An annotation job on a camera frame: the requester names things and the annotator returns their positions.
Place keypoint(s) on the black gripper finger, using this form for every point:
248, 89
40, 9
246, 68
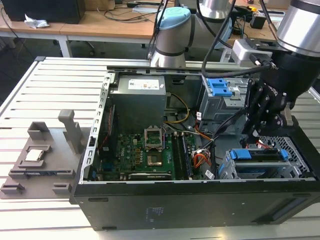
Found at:
273, 123
257, 105

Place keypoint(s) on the hard disk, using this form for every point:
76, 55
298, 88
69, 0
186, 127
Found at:
260, 154

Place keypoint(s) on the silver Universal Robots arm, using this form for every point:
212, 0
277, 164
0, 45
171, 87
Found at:
172, 37

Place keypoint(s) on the empty blue disk carrier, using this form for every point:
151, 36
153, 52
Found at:
218, 86

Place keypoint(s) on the metal disk bay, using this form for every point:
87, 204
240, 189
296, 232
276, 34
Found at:
297, 160

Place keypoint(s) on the RAM slot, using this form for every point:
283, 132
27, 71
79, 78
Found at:
178, 155
187, 155

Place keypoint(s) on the grey metal drive cage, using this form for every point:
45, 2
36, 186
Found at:
215, 107

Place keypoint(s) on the wooden desk with clutter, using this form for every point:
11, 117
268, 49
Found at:
255, 35

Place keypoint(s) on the small black device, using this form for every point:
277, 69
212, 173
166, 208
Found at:
258, 21

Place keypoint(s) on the grey power supply unit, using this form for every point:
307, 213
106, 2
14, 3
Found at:
140, 107

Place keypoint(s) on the black graphics card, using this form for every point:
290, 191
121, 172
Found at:
150, 176

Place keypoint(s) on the black open PC case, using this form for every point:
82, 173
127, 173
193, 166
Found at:
175, 207

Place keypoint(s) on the green motherboard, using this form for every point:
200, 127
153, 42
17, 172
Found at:
125, 152

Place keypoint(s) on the wooden desk with white legs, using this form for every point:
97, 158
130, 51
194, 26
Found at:
87, 27

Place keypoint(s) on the cardboard box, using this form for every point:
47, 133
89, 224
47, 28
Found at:
100, 3

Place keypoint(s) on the grey parts rack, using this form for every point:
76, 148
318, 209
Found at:
57, 155

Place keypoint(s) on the silver CPU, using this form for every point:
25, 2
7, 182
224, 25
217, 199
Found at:
34, 155

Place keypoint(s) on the black computer box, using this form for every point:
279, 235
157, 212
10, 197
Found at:
42, 10

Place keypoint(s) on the crumpled white paper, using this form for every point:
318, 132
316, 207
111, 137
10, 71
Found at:
35, 22

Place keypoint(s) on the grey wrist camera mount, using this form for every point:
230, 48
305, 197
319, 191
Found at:
289, 115

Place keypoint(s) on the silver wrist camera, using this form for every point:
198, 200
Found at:
242, 51

